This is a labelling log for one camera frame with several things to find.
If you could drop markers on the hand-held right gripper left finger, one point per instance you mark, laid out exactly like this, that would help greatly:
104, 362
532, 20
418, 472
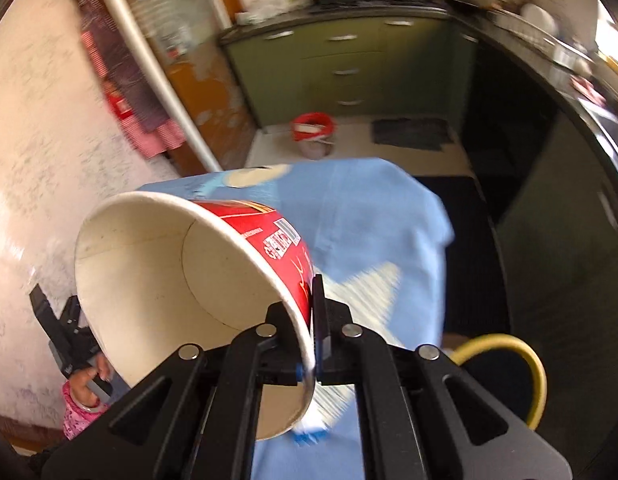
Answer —
279, 340

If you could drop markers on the wooden door frame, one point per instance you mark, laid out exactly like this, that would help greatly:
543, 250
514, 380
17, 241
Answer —
224, 100

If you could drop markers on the red rimmed bucket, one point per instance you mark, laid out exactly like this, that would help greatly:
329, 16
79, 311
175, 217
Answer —
311, 135

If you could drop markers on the person's left forearm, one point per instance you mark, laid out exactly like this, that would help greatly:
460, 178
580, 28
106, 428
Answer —
76, 422

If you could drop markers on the person's left hand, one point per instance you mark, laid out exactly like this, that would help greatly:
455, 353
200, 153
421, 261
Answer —
86, 391

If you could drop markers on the gas stove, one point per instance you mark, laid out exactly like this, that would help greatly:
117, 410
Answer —
374, 1

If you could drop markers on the frosted glass sliding door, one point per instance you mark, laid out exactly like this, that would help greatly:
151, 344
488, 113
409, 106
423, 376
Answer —
179, 20

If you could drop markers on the black floor mat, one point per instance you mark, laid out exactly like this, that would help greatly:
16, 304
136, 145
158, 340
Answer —
409, 134

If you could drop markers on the purple checked apron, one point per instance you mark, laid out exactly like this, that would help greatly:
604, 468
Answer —
114, 60

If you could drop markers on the white plates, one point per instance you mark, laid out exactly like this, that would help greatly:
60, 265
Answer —
536, 17

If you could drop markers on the red paper noodle cup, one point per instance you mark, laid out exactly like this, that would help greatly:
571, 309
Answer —
139, 270

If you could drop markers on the blue star tablecloth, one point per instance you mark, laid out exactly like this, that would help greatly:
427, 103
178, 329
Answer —
369, 240

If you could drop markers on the white sachets with blue ends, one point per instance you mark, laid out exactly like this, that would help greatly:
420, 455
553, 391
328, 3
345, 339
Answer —
314, 437

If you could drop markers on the yellow rimmed trash bin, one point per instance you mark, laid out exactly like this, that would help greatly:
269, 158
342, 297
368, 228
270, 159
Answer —
536, 365

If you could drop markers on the white dish rack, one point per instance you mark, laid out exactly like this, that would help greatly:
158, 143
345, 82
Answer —
529, 30

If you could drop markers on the clear plastic bags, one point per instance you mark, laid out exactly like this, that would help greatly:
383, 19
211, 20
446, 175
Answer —
269, 12

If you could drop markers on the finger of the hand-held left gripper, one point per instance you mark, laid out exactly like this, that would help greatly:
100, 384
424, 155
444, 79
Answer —
41, 307

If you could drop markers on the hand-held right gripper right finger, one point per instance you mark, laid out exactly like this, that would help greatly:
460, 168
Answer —
317, 310

